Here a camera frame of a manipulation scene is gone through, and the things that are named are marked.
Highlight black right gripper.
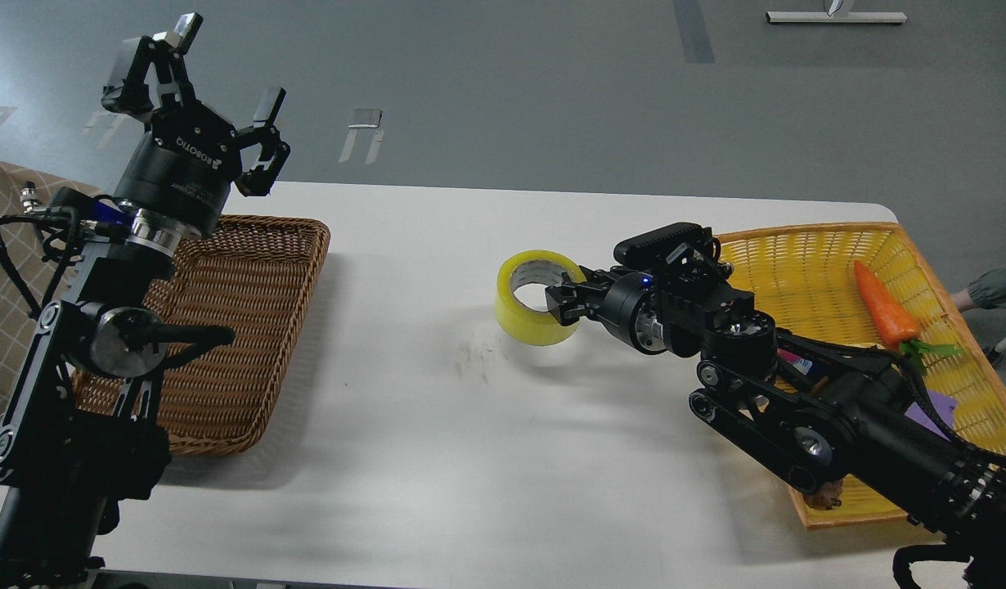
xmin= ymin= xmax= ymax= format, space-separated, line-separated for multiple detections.
xmin=546 ymin=266 xmax=659 ymax=354

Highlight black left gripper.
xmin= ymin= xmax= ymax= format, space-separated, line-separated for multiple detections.
xmin=101 ymin=12 xmax=291 ymax=238

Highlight yellow tape roll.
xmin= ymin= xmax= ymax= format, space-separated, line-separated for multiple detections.
xmin=493 ymin=250 xmax=579 ymax=346

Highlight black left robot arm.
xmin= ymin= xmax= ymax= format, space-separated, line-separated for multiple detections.
xmin=0 ymin=12 xmax=290 ymax=588

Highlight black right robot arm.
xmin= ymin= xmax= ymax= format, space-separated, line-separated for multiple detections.
xmin=546 ymin=223 xmax=1006 ymax=588

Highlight brown wicker basket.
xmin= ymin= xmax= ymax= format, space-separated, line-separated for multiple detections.
xmin=70 ymin=214 xmax=332 ymax=457

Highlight yellow plastic basket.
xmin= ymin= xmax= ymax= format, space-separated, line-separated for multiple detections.
xmin=712 ymin=222 xmax=1006 ymax=531

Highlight beige checkered cloth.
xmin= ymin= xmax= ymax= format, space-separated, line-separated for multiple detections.
xmin=0 ymin=160 xmax=101 ymax=421

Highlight small drink can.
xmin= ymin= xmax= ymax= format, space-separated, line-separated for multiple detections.
xmin=777 ymin=348 xmax=815 ymax=378

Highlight brown toy lion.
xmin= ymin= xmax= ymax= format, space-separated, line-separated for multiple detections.
xmin=802 ymin=479 xmax=844 ymax=510

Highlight orange toy carrot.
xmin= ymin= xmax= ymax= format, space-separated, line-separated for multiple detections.
xmin=853 ymin=260 xmax=963 ymax=374

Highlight white stand base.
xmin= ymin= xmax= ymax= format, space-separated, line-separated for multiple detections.
xmin=765 ymin=1 xmax=908 ymax=25

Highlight purple foam block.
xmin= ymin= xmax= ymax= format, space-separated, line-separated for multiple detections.
xmin=904 ymin=391 xmax=958 ymax=441

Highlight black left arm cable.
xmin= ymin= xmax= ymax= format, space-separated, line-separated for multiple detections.
xmin=0 ymin=209 xmax=87 ymax=320

